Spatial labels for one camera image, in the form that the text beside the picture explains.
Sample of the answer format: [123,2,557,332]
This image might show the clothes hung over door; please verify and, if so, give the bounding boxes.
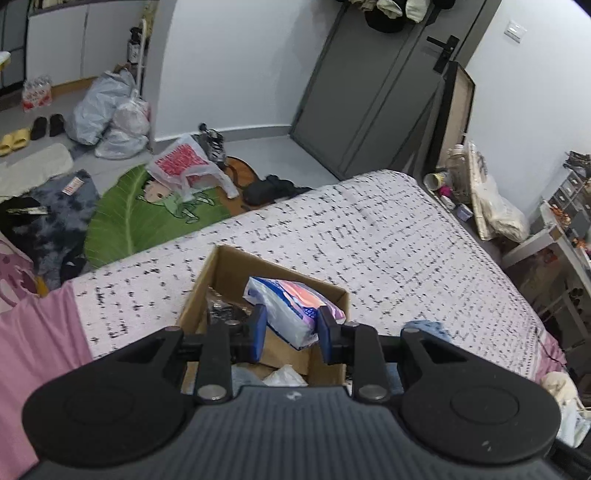
[335,0,458,33]

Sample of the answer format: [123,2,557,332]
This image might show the pastel printed blanket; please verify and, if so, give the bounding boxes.
[540,371,591,449]

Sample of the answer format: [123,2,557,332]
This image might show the brown round mat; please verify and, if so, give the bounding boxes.
[224,157,262,213]

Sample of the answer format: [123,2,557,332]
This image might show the white floor mat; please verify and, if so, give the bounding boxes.
[0,143,75,197]

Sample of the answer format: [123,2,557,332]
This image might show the pack of water bottles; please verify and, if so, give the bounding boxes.
[22,76,54,113]

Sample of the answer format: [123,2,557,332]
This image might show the blue tie-dye rug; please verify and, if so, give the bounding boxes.
[0,169,100,296]

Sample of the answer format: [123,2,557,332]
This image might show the green leaf rug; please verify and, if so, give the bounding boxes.
[85,165,232,269]

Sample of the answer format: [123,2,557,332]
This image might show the clear water bottle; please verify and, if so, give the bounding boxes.
[447,144,467,174]

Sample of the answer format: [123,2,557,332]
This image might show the black bottle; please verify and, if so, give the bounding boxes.
[127,28,142,66]

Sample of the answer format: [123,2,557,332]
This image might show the blue tissue packet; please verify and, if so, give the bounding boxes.
[243,277,346,350]

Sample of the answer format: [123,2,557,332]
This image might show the black bag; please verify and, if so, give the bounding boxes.
[243,174,315,206]

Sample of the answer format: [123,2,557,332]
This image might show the beige tote bag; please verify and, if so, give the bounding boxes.
[464,141,531,243]

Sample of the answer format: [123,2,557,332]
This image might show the light blue cloth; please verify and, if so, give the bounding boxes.
[401,319,456,345]

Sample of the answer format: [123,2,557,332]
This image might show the large grey garbage bag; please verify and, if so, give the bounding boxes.
[66,70,137,147]

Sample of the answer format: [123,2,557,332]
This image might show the dark dotted fabric bag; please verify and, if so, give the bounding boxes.
[205,286,255,326]

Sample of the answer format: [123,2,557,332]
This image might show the black cable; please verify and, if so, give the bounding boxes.
[531,325,568,370]

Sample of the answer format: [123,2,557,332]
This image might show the brown cardboard box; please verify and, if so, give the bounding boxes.
[177,244,350,394]

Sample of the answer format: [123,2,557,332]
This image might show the white red printed plastic bag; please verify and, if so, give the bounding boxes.
[147,135,240,203]

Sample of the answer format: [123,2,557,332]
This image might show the grey door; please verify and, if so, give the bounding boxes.
[290,0,502,181]

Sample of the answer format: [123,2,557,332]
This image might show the black picture frame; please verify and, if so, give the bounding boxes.
[422,61,476,179]

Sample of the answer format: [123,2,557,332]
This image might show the black door handle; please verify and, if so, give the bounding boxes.
[427,36,461,74]

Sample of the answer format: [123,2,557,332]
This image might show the pink tote bag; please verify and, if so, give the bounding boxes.
[0,233,47,315]

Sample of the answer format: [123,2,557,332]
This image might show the black cloth with label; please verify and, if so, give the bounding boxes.
[0,196,49,220]

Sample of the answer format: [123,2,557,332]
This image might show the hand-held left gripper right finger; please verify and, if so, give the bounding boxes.
[318,305,476,404]

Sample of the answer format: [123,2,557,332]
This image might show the white garbage bag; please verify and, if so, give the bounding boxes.
[113,97,152,137]
[95,129,150,160]

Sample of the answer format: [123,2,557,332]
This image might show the black white sneakers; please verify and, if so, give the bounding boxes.
[191,122,227,162]

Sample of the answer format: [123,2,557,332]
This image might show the white black patterned bed sheet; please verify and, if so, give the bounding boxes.
[74,169,556,385]

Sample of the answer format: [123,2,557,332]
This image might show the white cabinet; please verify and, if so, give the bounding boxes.
[25,0,149,86]

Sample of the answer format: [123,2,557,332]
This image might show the grey drawer organizer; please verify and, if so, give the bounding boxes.
[551,168,591,241]

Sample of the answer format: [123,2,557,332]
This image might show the white desk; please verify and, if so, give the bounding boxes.
[501,200,591,370]

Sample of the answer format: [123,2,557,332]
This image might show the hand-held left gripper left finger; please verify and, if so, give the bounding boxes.
[104,304,269,404]

